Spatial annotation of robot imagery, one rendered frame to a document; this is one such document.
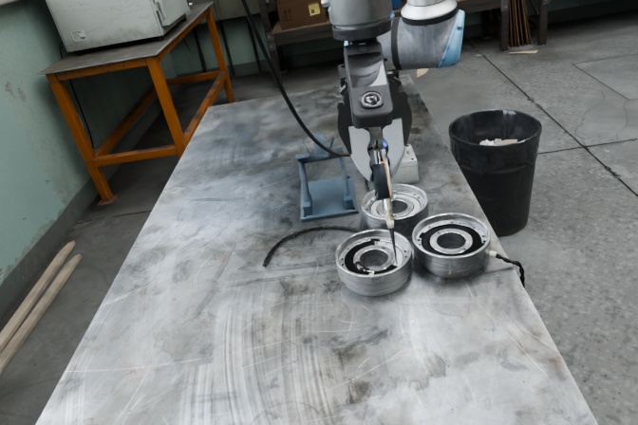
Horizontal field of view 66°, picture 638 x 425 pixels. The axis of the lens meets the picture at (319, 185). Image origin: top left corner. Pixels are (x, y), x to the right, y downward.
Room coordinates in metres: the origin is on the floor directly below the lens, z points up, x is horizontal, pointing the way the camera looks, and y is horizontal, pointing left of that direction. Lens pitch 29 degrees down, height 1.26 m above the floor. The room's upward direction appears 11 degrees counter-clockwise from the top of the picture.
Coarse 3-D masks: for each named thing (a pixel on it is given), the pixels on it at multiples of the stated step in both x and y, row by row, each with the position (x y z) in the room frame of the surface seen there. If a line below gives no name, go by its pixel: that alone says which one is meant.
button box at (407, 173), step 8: (408, 144) 0.84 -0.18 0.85; (384, 152) 0.83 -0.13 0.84; (408, 152) 0.81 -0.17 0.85; (376, 160) 0.80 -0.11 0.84; (384, 160) 0.79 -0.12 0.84; (408, 160) 0.78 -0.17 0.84; (416, 160) 0.77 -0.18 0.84; (400, 168) 0.77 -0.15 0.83; (408, 168) 0.77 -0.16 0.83; (416, 168) 0.77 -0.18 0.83; (400, 176) 0.77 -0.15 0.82; (408, 176) 0.77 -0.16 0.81; (416, 176) 0.77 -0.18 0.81
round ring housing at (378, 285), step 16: (352, 240) 0.59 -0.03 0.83; (368, 240) 0.59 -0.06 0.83; (384, 240) 0.58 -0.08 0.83; (400, 240) 0.57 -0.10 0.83; (336, 256) 0.55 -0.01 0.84; (368, 256) 0.56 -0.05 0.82; (384, 256) 0.56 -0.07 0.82; (352, 272) 0.51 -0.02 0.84; (400, 272) 0.50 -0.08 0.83; (352, 288) 0.52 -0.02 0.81; (368, 288) 0.50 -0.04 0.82; (384, 288) 0.49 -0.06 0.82
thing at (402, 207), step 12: (372, 192) 0.70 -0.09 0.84; (396, 192) 0.70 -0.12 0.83; (408, 192) 0.70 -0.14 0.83; (420, 192) 0.68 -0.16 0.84; (396, 204) 0.68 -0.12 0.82; (408, 204) 0.66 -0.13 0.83; (420, 204) 0.66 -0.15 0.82; (372, 216) 0.63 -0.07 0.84; (384, 216) 0.64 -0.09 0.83; (396, 216) 0.63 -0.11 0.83; (408, 216) 0.61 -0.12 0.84; (420, 216) 0.62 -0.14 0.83; (372, 228) 0.63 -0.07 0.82; (384, 228) 0.62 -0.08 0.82; (396, 228) 0.61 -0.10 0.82; (408, 228) 0.61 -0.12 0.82
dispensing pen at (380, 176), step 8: (376, 144) 0.61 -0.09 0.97; (376, 152) 0.61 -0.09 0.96; (376, 168) 0.58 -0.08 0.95; (384, 168) 0.58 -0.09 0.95; (376, 176) 0.57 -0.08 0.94; (384, 176) 0.57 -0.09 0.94; (376, 184) 0.57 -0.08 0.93; (384, 184) 0.56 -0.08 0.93; (376, 192) 0.56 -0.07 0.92; (384, 192) 0.56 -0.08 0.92; (376, 200) 0.58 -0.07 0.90; (384, 200) 0.57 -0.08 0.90; (384, 208) 0.56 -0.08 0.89; (392, 208) 0.56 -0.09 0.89; (392, 216) 0.55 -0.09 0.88; (392, 224) 0.55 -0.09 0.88; (392, 232) 0.54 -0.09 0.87; (392, 240) 0.54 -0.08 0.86
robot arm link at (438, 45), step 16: (416, 0) 1.04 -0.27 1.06; (432, 0) 1.03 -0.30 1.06; (448, 0) 1.05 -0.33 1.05; (416, 16) 1.04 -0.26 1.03; (432, 16) 1.02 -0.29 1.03; (448, 16) 1.03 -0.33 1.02; (400, 32) 1.07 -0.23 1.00; (416, 32) 1.04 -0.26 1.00; (432, 32) 1.02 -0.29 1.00; (448, 32) 1.02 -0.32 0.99; (400, 48) 1.06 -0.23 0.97; (416, 48) 1.04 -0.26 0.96; (432, 48) 1.03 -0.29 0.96; (448, 48) 1.02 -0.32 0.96; (400, 64) 1.07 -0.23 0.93; (416, 64) 1.05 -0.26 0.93; (432, 64) 1.04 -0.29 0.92; (448, 64) 1.03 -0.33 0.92
